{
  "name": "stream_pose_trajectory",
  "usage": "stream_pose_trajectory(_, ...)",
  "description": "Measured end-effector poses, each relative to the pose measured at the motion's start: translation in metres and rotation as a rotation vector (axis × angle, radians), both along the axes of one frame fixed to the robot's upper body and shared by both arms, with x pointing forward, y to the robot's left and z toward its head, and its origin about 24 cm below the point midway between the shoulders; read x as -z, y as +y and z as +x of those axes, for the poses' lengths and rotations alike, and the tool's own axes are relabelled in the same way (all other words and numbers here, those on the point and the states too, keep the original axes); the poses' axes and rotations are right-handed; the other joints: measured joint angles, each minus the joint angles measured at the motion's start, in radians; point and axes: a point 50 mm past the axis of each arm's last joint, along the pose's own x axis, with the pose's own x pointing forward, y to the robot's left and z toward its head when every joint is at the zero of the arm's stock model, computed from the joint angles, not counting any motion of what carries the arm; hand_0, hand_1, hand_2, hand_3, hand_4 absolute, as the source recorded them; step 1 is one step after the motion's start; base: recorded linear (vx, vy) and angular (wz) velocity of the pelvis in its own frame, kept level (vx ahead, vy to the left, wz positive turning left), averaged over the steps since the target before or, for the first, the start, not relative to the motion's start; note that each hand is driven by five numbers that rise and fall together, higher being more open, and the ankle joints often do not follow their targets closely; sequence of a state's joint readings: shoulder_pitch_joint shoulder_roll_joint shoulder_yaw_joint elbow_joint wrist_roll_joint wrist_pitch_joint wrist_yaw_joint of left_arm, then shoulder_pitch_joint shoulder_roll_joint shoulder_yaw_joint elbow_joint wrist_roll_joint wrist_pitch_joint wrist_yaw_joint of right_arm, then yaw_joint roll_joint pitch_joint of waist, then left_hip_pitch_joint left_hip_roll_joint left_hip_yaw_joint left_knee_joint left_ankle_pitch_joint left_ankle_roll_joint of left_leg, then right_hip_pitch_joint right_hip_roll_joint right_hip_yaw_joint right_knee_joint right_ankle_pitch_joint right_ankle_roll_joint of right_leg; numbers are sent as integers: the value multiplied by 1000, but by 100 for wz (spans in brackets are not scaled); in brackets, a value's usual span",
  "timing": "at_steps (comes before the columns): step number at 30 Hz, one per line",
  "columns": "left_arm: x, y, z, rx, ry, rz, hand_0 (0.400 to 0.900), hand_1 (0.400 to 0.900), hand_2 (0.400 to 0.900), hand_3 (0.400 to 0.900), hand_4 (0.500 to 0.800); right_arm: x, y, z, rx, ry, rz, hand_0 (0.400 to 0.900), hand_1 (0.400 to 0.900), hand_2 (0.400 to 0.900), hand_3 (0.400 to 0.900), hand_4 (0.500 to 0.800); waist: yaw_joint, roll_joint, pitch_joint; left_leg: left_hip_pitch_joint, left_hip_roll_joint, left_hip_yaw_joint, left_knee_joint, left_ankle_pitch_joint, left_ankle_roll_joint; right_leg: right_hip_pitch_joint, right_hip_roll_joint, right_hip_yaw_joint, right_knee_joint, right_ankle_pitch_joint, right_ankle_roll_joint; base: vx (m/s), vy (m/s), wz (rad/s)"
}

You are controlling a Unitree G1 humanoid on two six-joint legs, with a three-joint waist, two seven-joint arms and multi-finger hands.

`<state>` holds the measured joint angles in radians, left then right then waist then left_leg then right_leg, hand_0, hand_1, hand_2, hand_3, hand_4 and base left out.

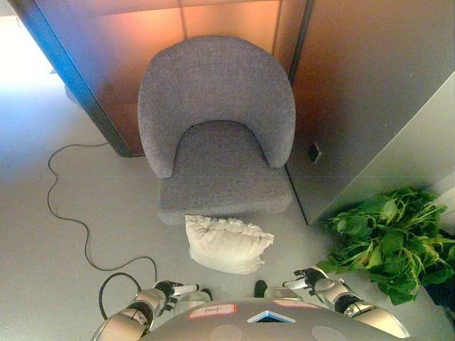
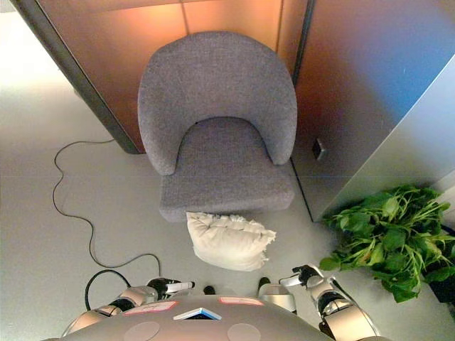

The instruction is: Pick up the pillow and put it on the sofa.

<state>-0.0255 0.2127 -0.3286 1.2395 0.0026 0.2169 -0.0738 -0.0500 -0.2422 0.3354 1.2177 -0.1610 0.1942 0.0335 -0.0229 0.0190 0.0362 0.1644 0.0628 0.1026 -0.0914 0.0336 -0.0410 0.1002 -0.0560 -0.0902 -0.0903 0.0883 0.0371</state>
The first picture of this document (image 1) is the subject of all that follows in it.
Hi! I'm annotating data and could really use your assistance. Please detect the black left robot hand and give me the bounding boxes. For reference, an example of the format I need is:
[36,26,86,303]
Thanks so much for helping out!
[154,280,200,310]

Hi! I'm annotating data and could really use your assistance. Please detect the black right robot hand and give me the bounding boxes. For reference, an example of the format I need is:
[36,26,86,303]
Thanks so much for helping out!
[283,268,326,296]

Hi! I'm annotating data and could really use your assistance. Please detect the cream frilled pillow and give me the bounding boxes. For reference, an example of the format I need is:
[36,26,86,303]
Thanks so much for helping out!
[183,214,276,275]

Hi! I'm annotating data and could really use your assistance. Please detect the silver left robot leg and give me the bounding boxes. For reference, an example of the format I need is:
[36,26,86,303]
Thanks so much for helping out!
[176,288,213,314]

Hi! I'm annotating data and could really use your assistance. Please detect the grey robot torso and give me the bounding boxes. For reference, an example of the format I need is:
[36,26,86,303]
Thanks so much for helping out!
[141,298,402,341]

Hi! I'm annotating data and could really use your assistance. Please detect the green leafy plant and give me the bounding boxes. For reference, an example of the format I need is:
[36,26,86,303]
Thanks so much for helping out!
[316,188,455,306]

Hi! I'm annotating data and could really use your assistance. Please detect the grey metal panel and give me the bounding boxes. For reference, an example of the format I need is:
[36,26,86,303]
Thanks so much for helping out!
[308,70,455,227]

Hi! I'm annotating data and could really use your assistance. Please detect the grey fabric armchair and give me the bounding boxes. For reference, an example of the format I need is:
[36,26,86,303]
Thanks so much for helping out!
[137,34,296,225]

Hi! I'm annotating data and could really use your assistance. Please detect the black door edge strip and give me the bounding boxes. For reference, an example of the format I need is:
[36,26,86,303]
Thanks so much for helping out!
[283,0,316,227]

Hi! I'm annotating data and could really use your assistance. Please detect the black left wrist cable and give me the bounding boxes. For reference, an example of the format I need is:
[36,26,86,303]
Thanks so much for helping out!
[98,272,144,320]

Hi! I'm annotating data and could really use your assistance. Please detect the thin dark floor cable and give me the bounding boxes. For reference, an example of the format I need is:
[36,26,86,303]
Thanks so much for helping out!
[47,141,158,285]

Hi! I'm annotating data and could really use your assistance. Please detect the dark partition frame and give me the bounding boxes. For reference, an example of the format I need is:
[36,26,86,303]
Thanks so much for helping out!
[6,0,135,159]

